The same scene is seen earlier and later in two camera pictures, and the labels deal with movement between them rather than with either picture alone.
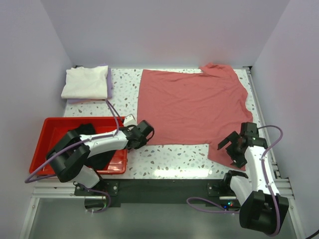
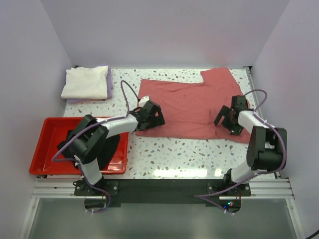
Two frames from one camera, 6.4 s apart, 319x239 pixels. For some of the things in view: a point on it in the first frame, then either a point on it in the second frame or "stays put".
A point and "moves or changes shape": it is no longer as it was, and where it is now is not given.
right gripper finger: [239, 162] -> [237, 131]
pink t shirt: [194, 108] moves or changes shape
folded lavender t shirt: [109, 93] stays put
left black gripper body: [142, 142] -> [155, 121]
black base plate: [181, 191] stays put
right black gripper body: [239, 152] -> [232, 121]
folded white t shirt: [85, 82] stays put
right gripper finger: [232, 149] -> [225, 112]
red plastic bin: [53, 129] stays put
